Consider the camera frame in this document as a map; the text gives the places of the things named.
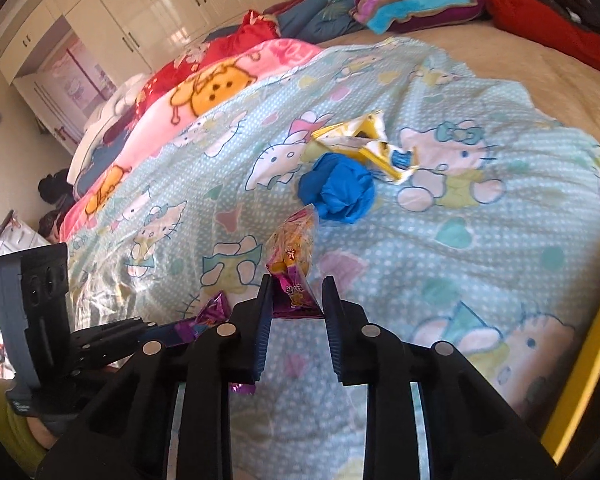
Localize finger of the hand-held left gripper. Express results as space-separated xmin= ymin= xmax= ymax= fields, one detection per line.
xmin=70 ymin=317 xmax=193 ymax=348
xmin=77 ymin=342 xmax=142 ymax=368

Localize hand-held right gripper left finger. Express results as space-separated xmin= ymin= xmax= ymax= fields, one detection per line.
xmin=35 ymin=274 xmax=276 ymax=480

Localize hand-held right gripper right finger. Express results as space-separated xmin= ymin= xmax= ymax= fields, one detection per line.
xmin=321 ymin=276 xmax=563 ymax=480

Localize purple foil wrapper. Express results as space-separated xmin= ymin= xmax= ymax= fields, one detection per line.
xmin=192 ymin=291 xmax=231 ymax=333

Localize yellow and purple snack packet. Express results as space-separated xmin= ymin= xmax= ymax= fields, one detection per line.
xmin=264 ymin=204 xmax=326 ymax=320

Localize person's left forearm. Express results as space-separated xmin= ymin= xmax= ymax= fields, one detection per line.
xmin=0 ymin=375 xmax=48 ymax=476

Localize white papers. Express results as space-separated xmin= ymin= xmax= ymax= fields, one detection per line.
xmin=0 ymin=217 xmax=51 ymax=258

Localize dark bundle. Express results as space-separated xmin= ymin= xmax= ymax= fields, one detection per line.
xmin=37 ymin=210 xmax=68 ymax=238
xmin=37 ymin=170 xmax=76 ymax=208

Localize light blue cat print blanket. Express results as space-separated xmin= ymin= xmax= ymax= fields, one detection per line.
xmin=62 ymin=35 xmax=600 ymax=480

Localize crumpled blue cloth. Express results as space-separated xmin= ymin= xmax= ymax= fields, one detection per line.
xmin=299 ymin=151 xmax=377 ymax=223

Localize yellow and white wrapper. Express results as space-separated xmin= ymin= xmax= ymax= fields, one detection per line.
xmin=311 ymin=111 xmax=420 ymax=187

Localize white quilt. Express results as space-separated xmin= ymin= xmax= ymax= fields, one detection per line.
xmin=67 ymin=80 xmax=146 ymax=186

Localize pink bear print blanket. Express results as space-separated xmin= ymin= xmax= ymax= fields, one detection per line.
xmin=60 ymin=39 xmax=323 ymax=241

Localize red floral quilt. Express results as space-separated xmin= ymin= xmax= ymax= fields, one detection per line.
xmin=100 ymin=10 xmax=281 ymax=146

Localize blue floral quilt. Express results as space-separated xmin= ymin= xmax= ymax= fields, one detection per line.
xmin=265 ymin=0 xmax=366 ymax=40

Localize cream glossy wardrobe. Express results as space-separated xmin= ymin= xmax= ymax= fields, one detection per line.
xmin=0 ymin=0 xmax=331 ymax=153

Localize striped pillow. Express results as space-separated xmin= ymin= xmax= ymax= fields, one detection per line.
xmin=352 ymin=0 xmax=501 ymax=36

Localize red pillow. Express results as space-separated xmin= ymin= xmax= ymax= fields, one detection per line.
xmin=485 ymin=0 xmax=600 ymax=83

